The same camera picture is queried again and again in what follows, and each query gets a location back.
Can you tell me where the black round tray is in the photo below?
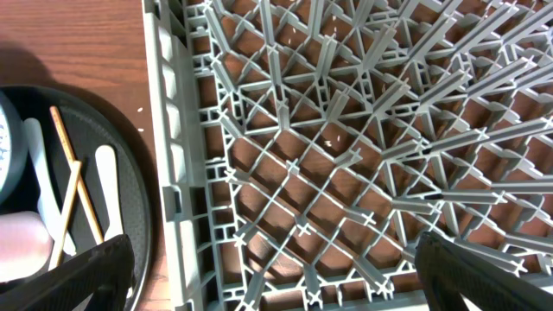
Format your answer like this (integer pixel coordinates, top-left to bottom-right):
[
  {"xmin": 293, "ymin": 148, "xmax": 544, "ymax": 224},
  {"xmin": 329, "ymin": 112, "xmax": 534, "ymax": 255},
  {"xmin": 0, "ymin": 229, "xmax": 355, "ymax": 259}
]
[{"xmin": 1, "ymin": 86, "xmax": 152, "ymax": 310}]

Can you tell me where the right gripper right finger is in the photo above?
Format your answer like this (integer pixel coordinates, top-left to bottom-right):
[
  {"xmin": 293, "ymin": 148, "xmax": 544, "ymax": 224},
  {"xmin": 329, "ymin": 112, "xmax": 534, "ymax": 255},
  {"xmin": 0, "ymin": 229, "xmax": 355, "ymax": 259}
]
[{"xmin": 415, "ymin": 232, "xmax": 552, "ymax": 311}]

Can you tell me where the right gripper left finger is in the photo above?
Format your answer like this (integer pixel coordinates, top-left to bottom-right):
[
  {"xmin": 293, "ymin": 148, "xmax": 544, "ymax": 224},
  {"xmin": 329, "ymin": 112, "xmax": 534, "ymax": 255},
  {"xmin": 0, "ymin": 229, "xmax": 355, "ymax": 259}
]
[{"xmin": 1, "ymin": 234, "xmax": 134, "ymax": 311}]

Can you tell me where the wooden chopstick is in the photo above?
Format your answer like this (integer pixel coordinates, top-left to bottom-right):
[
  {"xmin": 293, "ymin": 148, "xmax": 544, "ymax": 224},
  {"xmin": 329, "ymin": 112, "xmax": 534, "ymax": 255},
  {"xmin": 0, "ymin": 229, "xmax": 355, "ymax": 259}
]
[
  {"xmin": 48, "ymin": 161, "xmax": 82, "ymax": 270},
  {"xmin": 48, "ymin": 105, "xmax": 105, "ymax": 245}
]

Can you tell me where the grey dishwasher rack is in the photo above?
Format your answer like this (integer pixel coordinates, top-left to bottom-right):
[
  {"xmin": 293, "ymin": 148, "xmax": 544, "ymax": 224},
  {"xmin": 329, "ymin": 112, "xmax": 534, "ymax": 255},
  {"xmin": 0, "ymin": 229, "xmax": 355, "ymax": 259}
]
[{"xmin": 143, "ymin": 0, "xmax": 552, "ymax": 310}]

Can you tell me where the pink cup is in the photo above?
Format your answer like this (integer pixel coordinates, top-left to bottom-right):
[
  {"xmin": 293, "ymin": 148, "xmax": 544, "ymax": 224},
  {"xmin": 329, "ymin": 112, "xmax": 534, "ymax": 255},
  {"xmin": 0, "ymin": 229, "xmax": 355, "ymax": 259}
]
[{"xmin": 1, "ymin": 211, "xmax": 53, "ymax": 282}]

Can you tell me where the light blue plastic knife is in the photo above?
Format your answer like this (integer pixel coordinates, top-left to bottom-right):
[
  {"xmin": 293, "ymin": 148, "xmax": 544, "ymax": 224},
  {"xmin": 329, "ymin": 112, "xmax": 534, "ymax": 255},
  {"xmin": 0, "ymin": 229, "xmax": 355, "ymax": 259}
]
[{"xmin": 23, "ymin": 117, "xmax": 61, "ymax": 241}]

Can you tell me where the dark blue plate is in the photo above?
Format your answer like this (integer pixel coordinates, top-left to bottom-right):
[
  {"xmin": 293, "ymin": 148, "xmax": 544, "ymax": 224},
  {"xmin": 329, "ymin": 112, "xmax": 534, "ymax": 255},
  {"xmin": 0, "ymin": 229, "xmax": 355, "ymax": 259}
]
[{"xmin": 1, "ymin": 92, "xmax": 28, "ymax": 203}]

